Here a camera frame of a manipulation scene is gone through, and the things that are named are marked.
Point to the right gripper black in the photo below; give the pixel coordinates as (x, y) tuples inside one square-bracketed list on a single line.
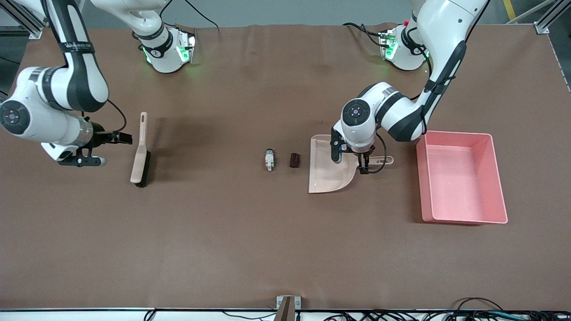
[(101, 137)]

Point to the beige brush black bristles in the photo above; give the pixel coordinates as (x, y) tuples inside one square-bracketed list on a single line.
[(139, 160)]

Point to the beige plastic dustpan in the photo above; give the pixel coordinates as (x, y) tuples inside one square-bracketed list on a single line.
[(325, 174)]

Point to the dark brown electronic component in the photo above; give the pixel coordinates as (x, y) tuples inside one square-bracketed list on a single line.
[(295, 160)]

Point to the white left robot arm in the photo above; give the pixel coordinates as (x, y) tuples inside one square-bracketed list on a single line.
[(446, 26)]

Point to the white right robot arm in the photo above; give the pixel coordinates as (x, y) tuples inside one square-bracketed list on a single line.
[(80, 84)]

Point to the pink plastic bin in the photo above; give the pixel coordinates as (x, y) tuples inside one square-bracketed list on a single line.
[(464, 187)]

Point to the brown table mat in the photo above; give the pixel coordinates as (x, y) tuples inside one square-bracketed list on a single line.
[(223, 245)]

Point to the aluminium frame profile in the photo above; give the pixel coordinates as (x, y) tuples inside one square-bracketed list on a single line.
[(542, 27), (33, 32)]

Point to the metal table edge bracket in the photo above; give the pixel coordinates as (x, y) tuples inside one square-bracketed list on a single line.
[(287, 310)]

